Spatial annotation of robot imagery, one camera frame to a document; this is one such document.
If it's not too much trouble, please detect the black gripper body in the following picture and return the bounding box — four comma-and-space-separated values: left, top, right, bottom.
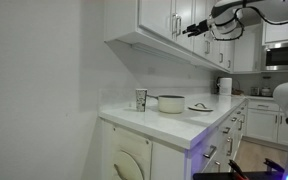
197, 19, 211, 34

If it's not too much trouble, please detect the cream pot lid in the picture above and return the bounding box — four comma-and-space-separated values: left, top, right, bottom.
187, 102, 215, 113

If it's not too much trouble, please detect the white drawer with wooden sides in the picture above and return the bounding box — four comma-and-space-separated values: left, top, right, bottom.
217, 117, 234, 143

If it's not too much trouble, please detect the cream cooking pot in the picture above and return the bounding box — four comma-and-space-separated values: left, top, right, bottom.
146, 94, 186, 115

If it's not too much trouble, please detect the white drawer front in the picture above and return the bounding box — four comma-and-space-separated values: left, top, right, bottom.
189, 128, 219, 169
247, 99, 280, 113

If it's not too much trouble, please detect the white round door appliance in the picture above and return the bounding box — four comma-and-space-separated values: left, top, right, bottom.
112, 123, 153, 180

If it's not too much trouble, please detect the white cylindrical canister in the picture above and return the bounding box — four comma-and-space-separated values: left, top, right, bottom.
218, 77, 233, 97

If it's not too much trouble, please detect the brown wicker basket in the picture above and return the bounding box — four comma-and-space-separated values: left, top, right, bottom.
232, 87, 245, 96

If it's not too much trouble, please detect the metal toaster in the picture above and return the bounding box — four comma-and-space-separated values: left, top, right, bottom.
250, 86, 262, 97

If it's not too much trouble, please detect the steel built-in microwave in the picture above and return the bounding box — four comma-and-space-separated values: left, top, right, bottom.
261, 40, 288, 72

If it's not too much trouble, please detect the patterned paper cup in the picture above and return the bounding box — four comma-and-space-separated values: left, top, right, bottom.
134, 88, 149, 113

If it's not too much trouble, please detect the countertop blender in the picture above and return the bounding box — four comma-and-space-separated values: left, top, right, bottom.
261, 75, 273, 98

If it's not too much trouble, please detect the orange black bar clamp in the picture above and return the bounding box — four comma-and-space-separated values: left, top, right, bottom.
228, 159, 248, 180
263, 158, 285, 174

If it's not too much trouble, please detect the black cart table top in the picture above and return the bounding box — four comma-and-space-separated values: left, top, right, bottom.
192, 170, 285, 180

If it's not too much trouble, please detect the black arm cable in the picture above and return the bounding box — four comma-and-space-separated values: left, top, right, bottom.
210, 5, 288, 43

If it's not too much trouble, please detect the white corner wall cabinet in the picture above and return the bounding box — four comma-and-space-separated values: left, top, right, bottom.
233, 24, 262, 73

